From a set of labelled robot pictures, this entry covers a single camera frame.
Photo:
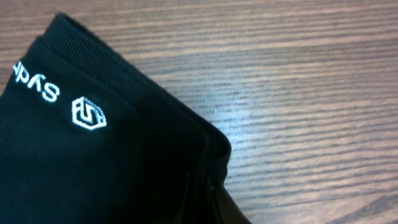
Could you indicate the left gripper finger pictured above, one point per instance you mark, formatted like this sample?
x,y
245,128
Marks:
x,y
224,209

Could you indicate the black t-shirt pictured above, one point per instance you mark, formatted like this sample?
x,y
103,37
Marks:
x,y
87,138

